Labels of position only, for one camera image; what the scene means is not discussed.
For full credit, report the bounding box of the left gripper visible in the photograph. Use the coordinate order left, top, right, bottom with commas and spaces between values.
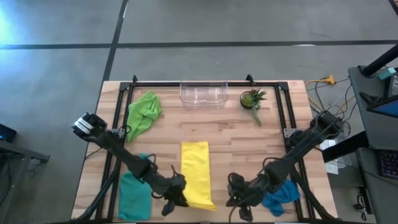
154, 177, 191, 217

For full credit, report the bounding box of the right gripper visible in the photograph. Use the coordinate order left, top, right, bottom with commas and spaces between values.
225, 179, 272, 222

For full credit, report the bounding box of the yellow microfiber towel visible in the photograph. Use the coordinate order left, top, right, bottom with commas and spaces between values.
180, 141, 218, 212

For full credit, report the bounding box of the teal microfiber towel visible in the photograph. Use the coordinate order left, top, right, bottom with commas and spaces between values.
118, 152, 154, 222

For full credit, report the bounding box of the green microfiber towel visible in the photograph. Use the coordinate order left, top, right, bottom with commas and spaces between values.
126, 90, 163, 143

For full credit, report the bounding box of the blue microfiber towel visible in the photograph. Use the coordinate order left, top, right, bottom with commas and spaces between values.
262, 179, 301, 218

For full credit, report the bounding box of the white paper box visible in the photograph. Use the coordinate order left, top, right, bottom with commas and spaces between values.
319, 139, 354, 175

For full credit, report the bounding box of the potted succulent plant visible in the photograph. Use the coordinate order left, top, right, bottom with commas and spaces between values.
239, 88, 268, 127

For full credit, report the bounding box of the clear plastic bin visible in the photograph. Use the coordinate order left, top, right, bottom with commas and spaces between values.
179, 80, 229, 110

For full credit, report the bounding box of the black power adapter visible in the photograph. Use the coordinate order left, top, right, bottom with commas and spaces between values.
353, 186, 373, 222

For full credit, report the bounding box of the black desk beam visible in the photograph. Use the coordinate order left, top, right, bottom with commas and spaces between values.
322, 130, 370, 163

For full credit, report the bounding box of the grey desk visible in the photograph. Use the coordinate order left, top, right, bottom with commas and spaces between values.
347, 65, 398, 150
356, 146, 398, 224

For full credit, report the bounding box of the backlit black keyboard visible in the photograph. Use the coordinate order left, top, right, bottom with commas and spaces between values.
377, 149, 398, 180

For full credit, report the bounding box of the black side cart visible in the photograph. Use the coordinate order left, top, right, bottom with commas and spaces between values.
0, 139, 50, 224

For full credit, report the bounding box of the laptop with blue screen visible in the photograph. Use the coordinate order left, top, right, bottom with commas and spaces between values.
366, 94, 398, 119

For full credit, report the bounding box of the black device with blue light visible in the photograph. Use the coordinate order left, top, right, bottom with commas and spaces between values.
0, 123, 17, 144

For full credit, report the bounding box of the grey desktop device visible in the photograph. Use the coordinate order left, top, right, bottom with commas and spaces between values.
387, 72, 398, 98

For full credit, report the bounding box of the small teal box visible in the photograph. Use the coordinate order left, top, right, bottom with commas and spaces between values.
377, 67, 397, 80

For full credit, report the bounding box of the black pole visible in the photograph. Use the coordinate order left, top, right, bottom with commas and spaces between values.
360, 43, 398, 78

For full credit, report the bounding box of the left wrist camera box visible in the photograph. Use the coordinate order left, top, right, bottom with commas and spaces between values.
173, 174, 188, 192

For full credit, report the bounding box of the black aluminium table frame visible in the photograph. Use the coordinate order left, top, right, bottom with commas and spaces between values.
76, 74, 338, 223

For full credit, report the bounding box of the yellow extension cord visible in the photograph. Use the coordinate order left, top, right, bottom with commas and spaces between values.
303, 74, 337, 87

